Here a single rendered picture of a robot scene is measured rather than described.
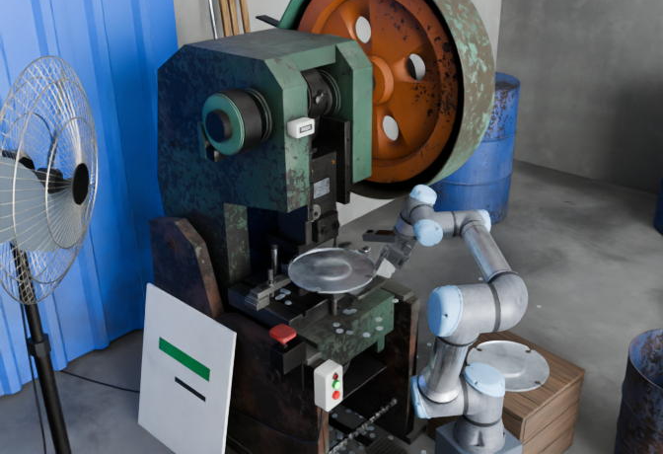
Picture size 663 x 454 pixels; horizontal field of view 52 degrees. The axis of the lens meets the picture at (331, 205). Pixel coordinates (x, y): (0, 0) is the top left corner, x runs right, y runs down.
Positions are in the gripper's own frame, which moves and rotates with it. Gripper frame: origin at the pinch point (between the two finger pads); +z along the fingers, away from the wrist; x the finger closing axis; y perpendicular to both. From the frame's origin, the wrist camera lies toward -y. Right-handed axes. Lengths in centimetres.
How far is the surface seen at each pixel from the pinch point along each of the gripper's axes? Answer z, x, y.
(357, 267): 4.1, 3.4, -5.8
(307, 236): -2.9, -6.3, -23.6
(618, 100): -8, 322, 63
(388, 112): -36, 36, -25
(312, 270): 9.4, -4.0, -17.8
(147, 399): 96, -16, -53
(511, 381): 23, 21, 59
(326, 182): -18.8, 2.2, -27.3
